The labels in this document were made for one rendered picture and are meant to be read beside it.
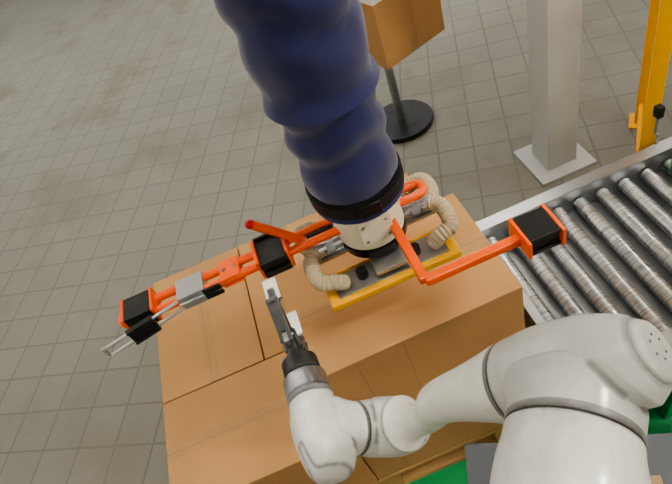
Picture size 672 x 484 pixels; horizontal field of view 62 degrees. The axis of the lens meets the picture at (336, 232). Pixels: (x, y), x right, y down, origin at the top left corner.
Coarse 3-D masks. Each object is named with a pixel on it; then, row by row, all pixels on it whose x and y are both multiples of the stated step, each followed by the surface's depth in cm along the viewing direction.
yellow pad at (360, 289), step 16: (416, 240) 139; (448, 240) 136; (432, 256) 134; (448, 256) 133; (352, 272) 138; (368, 272) 136; (400, 272) 134; (352, 288) 135; (368, 288) 134; (384, 288) 134; (336, 304) 134
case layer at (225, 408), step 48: (240, 288) 224; (192, 336) 215; (240, 336) 208; (192, 384) 201; (240, 384) 195; (192, 432) 188; (240, 432) 183; (288, 432) 178; (480, 432) 197; (192, 480) 177; (240, 480) 172; (288, 480) 178
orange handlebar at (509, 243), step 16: (416, 192) 133; (320, 224) 136; (288, 240) 136; (304, 240) 134; (320, 240) 133; (400, 240) 125; (512, 240) 116; (240, 256) 136; (416, 256) 121; (480, 256) 116; (208, 272) 136; (224, 272) 134; (240, 272) 133; (416, 272) 118; (432, 272) 117; (448, 272) 116
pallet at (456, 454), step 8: (488, 432) 200; (496, 432) 201; (472, 440) 200; (480, 440) 210; (488, 440) 210; (496, 440) 208; (456, 448) 200; (464, 448) 210; (440, 456) 201; (448, 456) 210; (456, 456) 209; (464, 456) 208; (416, 464) 200; (424, 464) 211; (432, 464) 210; (440, 464) 209; (448, 464) 208; (400, 472) 200; (408, 472) 210; (416, 472) 210; (424, 472) 209; (432, 472) 209; (384, 480) 201; (392, 480) 203; (400, 480) 205; (408, 480) 209
